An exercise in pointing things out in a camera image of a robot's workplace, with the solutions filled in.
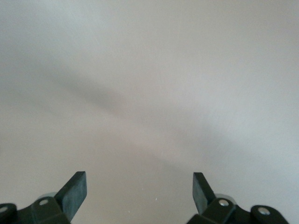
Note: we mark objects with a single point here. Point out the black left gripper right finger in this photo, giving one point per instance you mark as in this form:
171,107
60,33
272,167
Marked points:
203,198

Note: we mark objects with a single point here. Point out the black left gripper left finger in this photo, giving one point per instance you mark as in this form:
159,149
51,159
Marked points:
70,198

